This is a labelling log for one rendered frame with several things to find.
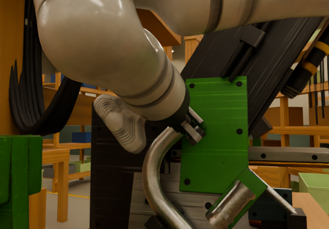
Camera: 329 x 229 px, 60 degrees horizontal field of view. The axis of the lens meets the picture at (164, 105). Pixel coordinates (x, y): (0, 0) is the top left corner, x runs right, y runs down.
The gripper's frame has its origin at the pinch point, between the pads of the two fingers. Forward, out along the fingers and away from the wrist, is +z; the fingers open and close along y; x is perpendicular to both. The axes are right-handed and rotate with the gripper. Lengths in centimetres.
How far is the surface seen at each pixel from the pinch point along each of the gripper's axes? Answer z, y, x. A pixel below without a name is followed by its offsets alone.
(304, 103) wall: 838, 100, -322
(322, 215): 61, -32, -14
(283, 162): 15.4, -14.9, -9.7
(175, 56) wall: 850, 534, -163
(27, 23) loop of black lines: -11.5, 30.1, 8.6
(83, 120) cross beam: 23.3, 30.1, 20.2
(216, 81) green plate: 3.0, 2.6, -10.0
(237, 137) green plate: 2.9, -7.7, -5.2
